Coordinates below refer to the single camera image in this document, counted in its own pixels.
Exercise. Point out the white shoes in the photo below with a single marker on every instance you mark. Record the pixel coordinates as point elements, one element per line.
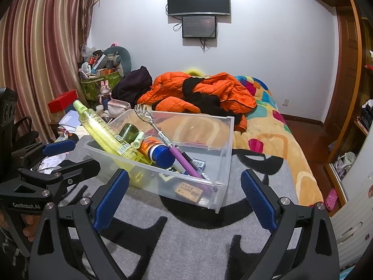
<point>345,163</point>

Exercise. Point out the person's left hand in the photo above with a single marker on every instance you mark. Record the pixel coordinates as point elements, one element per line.
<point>30,227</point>

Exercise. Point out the wall-mounted black television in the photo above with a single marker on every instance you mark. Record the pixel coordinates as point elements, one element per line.
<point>198,0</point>

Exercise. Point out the colourful patterned blanket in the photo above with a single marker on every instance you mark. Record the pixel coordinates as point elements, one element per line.
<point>276,140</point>

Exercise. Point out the green storage basket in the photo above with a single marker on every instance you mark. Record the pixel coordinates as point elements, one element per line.
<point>90,90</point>

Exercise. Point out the grey neck pillow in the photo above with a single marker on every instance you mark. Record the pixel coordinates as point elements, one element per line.
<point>126,59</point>

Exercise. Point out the orange bottle blue cap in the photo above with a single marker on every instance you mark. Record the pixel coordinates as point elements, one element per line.
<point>160,156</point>

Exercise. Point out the mint green tube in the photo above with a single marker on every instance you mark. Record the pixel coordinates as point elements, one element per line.
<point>137,140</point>

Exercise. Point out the small white jar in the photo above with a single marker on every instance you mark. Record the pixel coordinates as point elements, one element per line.
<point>100,109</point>

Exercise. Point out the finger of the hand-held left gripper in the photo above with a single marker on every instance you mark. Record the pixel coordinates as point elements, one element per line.
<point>59,147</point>
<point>81,169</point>

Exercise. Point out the green round jar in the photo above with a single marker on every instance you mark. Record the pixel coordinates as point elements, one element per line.
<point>128,132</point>

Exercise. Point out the brown wooden block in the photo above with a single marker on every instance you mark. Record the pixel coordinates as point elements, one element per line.
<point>189,194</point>

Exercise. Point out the yellow spray bottle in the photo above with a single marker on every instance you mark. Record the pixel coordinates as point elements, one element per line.
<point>99,125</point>

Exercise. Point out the white wall socket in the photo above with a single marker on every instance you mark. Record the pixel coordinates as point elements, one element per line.
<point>286,102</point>

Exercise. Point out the striped red curtain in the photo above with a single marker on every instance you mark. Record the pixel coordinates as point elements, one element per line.
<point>43,49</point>

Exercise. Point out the orange puffer jacket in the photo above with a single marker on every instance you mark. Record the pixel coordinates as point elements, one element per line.
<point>172,105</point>

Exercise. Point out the pink rabbit toy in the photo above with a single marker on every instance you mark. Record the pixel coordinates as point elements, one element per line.
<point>105,92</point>

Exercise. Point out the red box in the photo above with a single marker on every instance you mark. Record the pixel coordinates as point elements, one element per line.
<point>62,102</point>

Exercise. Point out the white plastic cabinet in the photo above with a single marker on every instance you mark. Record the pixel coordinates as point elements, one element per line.
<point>352,227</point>

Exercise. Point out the blue white booklet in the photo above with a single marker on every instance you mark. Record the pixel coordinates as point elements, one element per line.
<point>68,119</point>

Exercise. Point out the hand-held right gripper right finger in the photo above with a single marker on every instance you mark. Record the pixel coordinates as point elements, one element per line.
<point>259,201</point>

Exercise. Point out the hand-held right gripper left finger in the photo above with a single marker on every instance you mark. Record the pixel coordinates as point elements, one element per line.
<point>112,201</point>

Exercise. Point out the blue card box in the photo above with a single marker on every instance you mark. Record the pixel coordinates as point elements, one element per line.
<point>199,164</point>

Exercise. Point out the grey black printed blanket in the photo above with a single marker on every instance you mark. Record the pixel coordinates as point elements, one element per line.
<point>189,253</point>

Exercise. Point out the yellow plush pillow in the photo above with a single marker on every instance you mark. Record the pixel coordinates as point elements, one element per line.
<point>193,71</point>

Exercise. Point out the pink slipper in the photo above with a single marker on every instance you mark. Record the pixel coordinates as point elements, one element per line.
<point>330,199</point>

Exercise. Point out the pink zip pouch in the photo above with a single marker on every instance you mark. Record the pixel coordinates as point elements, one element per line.
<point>118,109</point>

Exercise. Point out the dark purple garment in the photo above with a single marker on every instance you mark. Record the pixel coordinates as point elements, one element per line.
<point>131,87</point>

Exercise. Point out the clear plastic storage bin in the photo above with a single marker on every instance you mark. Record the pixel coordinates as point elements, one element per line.
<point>204,140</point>

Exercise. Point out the wooden wardrobe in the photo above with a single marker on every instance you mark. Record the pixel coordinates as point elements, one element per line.
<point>349,64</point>

